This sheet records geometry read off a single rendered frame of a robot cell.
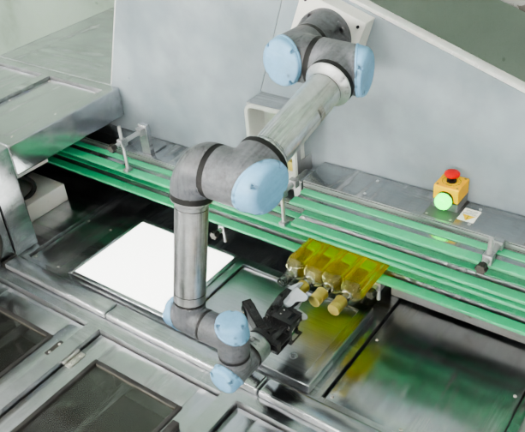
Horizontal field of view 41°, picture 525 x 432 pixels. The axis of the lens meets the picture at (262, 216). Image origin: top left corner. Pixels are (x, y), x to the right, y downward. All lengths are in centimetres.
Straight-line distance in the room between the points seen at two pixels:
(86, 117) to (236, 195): 124
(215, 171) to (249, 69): 81
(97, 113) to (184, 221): 112
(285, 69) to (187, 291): 56
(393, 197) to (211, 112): 71
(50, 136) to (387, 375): 133
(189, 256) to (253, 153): 30
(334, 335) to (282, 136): 68
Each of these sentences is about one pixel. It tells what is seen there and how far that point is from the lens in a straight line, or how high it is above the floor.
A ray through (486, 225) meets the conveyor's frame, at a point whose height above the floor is 84.
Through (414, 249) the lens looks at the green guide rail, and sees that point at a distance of 192.
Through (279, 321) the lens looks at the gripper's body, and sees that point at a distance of 175.
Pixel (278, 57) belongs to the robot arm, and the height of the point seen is 103.
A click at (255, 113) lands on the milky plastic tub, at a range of 213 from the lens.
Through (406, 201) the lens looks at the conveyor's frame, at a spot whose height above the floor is 84.
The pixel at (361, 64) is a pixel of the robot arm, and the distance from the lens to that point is 162.
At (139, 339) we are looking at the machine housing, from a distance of 204.
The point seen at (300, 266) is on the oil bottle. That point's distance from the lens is 192.
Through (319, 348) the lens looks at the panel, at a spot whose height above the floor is 119.
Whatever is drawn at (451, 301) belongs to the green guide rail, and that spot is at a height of 95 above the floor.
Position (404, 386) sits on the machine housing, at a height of 116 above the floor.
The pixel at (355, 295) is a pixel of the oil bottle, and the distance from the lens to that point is 186.
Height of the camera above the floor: 230
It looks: 40 degrees down
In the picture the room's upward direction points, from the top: 130 degrees counter-clockwise
